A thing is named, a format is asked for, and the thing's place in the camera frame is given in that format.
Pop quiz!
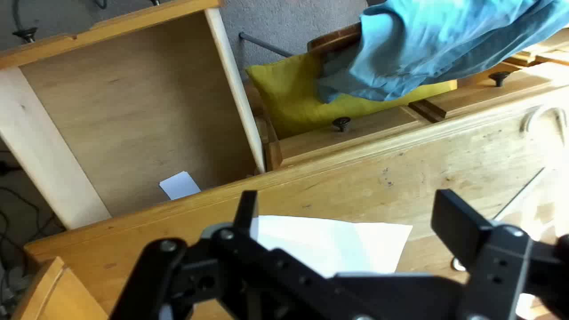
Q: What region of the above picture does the small white card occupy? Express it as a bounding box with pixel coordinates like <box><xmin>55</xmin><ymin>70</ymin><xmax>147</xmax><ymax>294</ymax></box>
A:
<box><xmin>158</xmin><ymin>171</ymin><xmax>202</xmax><ymax>203</ymax></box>

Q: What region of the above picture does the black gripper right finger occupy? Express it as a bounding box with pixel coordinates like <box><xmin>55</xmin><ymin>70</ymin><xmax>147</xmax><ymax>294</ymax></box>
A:
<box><xmin>430</xmin><ymin>189</ymin><xmax>569</xmax><ymax>320</ymax></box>

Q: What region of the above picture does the large light wooden drawer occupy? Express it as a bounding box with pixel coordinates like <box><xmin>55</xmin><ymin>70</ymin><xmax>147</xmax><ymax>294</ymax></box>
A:
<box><xmin>0</xmin><ymin>0</ymin><xmax>266</xmax><ymax>233</ymax></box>

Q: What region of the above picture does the grey metal rod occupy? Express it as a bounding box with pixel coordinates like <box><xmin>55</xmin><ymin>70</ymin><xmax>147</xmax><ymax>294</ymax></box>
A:
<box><xmin>236</xmin><ymin>31</ymin><xmax>293</xmax><ymax>59</ymax></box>

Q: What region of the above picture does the white paper sheet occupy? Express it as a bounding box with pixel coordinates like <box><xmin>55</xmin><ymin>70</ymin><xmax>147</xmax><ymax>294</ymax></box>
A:
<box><xmin>249</xmin><ymin>214</ymin><xmax>414</xmax><ymax>281</ymax></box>

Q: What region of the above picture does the light blue cloth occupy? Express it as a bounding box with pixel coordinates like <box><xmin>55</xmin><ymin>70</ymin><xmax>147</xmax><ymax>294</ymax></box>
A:
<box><xmin>316</xmin><ymin>0</ymin><xmax>569</xmax><ymax>104</ymax></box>

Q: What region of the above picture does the wooden drawer holding cloths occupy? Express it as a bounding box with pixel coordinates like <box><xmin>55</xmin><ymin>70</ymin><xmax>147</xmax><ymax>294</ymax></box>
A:
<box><xmin>243</xmin><ymin>24</ymin><xmax>432</xmax><ymax>175</ymax></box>

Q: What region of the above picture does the yellow cloth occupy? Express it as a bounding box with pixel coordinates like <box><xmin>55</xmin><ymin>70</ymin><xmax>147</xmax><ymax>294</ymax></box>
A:
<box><xmin>245</xmin><ymin>52</ymin><xmax>458</xmax><ymax>139</ymax></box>

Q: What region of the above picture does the thin black cable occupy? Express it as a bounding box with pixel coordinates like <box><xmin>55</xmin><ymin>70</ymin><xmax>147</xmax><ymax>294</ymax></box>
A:
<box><xmin>0</xmin><ymin>184</ymin><xmax>60</xmax><ymax>239</ymax></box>

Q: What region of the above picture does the wooden desk drawer front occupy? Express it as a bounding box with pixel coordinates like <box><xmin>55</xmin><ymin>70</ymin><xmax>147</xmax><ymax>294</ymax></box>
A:
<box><xmin>425</xmin><ymin>43</ymin><xmax>569</xmax><ymax>121</ymax></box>

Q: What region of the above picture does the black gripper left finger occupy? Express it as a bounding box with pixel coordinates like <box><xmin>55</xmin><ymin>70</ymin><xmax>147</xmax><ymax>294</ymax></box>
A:
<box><xmin>108</xmin><ymin>189</ymin><xmax>357</xmax><ymax>320</ymax></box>

